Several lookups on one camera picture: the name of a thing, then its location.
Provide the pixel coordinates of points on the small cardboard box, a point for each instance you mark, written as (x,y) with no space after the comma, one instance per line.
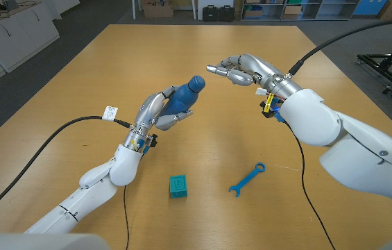
(292,12)

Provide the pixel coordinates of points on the blue plastic wrench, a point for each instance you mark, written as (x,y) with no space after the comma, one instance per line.
(247,178)

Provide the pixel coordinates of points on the blue panel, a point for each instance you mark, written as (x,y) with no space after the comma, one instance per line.
(365,7)

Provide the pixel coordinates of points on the blue metal bottle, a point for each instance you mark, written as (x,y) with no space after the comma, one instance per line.
(183,97)

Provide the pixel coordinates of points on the black equipment case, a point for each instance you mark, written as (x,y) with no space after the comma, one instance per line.
(210,13)
(226,13)

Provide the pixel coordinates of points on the black metal stand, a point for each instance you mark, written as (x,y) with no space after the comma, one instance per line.
(379,55)

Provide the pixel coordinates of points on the large cardboard box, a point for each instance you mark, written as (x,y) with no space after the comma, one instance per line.
(157,10)

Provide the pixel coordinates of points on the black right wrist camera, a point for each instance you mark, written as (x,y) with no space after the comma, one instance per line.
(266,114)

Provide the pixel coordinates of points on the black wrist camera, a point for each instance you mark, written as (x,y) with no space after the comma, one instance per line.
(153,140)
(266,114)

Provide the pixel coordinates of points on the grey metal shelf unit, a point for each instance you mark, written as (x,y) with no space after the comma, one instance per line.
(320,18)

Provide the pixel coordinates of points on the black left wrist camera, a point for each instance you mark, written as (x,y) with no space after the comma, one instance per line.
(153,140)

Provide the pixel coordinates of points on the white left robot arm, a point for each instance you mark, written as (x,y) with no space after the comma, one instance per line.
(88,198)

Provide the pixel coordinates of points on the teal toy block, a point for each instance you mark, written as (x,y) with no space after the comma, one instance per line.
(178,187)

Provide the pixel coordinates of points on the white table frame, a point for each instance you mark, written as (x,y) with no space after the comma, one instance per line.
(134,8)

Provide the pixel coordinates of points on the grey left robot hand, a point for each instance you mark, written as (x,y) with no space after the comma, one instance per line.
(148,107)

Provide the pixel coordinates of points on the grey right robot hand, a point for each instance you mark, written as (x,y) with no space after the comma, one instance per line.
(258,67)

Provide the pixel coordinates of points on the white cabinet row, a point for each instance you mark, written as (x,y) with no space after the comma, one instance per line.
(15,31)

